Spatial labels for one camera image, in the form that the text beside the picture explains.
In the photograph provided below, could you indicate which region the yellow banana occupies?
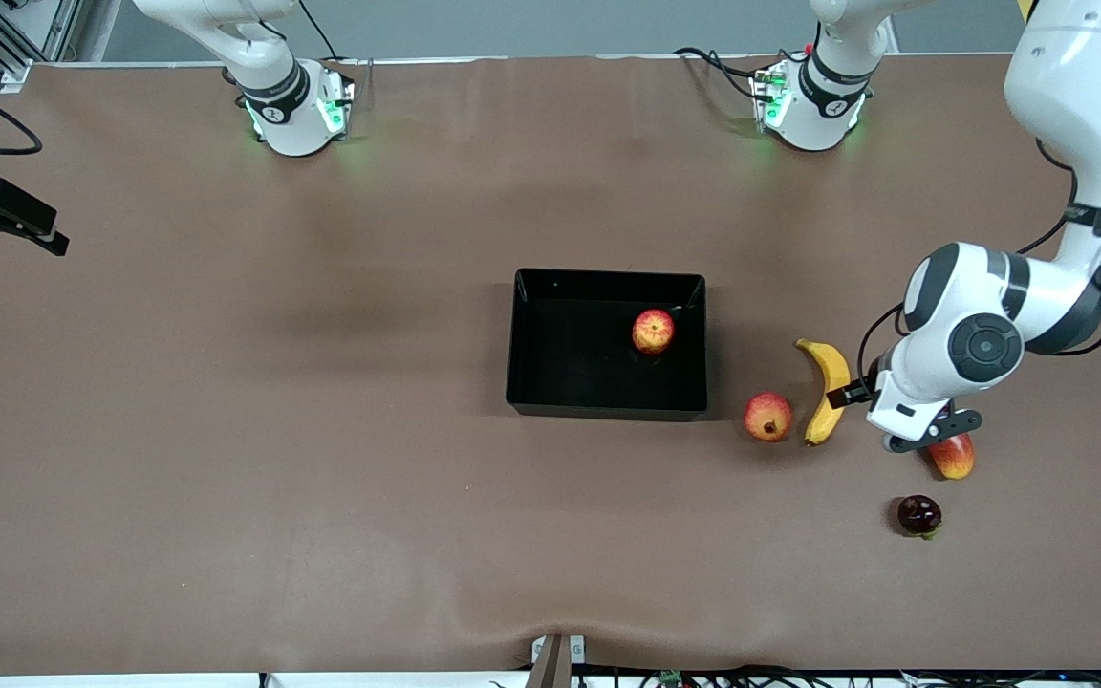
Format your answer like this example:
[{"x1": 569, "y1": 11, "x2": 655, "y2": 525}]
[{"x1": 794, "y1": 338, "x2": 852, "y2": 447}]

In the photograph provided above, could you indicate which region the red yellow apple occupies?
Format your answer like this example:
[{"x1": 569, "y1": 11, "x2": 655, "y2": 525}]
[{"x1": 632, "y1": 308, "x2": 677, "y2": 355}]

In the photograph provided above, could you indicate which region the black plastic box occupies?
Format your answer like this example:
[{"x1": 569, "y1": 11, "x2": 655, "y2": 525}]
[{"x1": 505, "y1": 269, "x2": 709, "y2": 421}]

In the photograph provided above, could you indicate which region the red yellow mango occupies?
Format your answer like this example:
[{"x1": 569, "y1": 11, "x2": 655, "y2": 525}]
[{"x1": 926, "y1": 432, "x2": 976, "y2": 481}]

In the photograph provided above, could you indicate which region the dark purple mangosteen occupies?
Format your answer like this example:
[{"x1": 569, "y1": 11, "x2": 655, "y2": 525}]
[{"x1": 897, "y1": 494, "x2": 943, "y2": 541}]

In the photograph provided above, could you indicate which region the red pomegranate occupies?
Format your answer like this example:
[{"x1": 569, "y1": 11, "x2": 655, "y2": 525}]
[{"x1": 743, "y1": 392, "x2": 793, "y2": 442}]

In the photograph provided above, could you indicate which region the brown table mat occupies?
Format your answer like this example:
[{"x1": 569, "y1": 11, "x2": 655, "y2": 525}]
[{"x1": 0, "y1": 53, "x2": 1101, "y2": 676}]

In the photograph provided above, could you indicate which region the aluminium frame profile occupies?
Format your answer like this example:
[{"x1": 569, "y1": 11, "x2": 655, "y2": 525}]
[{"x1": 0, "y1": 0, "x2": 83, "y2": 92}]

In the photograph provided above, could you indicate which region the black cable bundle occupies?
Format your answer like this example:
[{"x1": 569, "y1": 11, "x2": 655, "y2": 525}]
[{"x1": 488, "y1": 664, "x2": 1101, "y2": 688}]

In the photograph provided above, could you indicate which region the black right arm base cable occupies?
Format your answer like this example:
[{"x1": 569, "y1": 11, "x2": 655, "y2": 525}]
[{"x1": 297, "y1": 0, "x2": 370, "y2": 66}]

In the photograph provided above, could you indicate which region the black arm base cable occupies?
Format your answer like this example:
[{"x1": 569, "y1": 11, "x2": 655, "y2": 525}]
[
  {"x1": 297, "y1": 0, "x2": 370, "y2": 66},
  {"x1": 673, "y1": 46, "x2": 771, "y2": 101}
]

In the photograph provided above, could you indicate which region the grey metal camera bracket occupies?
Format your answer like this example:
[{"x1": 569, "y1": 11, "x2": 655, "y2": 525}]
[{"x1": 527, "y1": 633, "x2": 588, "y2": 688}]

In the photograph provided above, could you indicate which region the black left arm base cable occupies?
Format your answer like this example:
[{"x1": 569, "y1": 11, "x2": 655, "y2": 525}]
[{"x1": 673, "y1": 46, "x2": 771, "y2": 101}]

